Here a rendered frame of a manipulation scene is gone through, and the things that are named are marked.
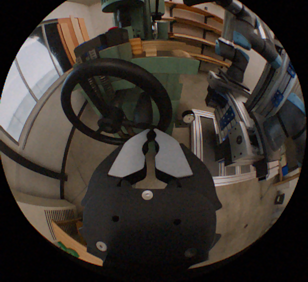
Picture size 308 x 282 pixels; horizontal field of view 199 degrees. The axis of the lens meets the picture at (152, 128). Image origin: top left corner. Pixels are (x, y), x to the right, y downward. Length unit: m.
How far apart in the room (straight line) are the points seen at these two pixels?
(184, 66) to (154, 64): 0.10
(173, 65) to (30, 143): 1.51
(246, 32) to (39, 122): 1.76
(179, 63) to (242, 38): 0.27
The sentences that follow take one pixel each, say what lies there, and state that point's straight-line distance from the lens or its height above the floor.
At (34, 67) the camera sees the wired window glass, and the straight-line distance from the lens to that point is 1.74.
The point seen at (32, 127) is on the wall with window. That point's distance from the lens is 1.44.
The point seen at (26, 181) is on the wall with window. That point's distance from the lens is 1.48.
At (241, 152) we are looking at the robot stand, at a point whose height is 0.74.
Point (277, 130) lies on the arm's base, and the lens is 0.45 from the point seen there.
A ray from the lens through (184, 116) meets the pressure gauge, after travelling 0.39.
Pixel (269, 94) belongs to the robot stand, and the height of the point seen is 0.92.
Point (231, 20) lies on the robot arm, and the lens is 0.71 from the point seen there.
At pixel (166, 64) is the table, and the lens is 0.32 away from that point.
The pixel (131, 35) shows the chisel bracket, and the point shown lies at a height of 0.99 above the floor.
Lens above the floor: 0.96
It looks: 58 degrees down
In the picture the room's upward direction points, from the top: 5 degrees counter-clockwise
